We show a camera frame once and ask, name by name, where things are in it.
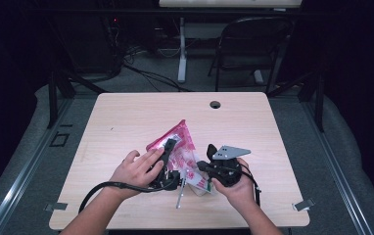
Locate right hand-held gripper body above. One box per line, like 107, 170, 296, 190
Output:
209, 145, 252, 188

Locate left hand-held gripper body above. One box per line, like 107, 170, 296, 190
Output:
149, 161, 187, 210

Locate clear jar with black lid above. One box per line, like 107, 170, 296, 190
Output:
191, 143, 219, 198

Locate pink and clear plastic bag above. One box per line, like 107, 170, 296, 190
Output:
145, 118, 213, 197

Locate person's right hand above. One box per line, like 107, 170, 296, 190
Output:
211, 158, 257, 210

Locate person's left hand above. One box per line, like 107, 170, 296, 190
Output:
110, 148, 165, 200

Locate grey tape piece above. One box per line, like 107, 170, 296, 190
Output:
43, 202, 69, 212
292, 198, 315, 212

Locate white desk leg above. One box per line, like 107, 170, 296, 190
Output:
177, 17, 188, 83
253, 69, 265, 85

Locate black folding chair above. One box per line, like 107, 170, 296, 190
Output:
208, 16, 294, 96

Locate black equipment cabinet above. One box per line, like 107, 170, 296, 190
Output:
67, 13, 124, 74

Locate right hand-held gripper black cable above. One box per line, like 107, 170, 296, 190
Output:
240, 164, 261, 208

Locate hand-held gripper black cable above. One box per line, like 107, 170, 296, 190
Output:
240, 164, 261, 208
77, 180, 173, 214

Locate left hand-held gripper black cable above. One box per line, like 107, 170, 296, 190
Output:
77, 180, 173, 214

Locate black floor cables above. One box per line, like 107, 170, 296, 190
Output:
121, 45, 193, 93

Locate aluminium floor rail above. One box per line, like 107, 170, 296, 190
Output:
302, 97, 374, 235
0, 97, 73, 235

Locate black metal frame stand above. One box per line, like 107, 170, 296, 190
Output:
46, 67, 108, 129
266, 70, 326, 133

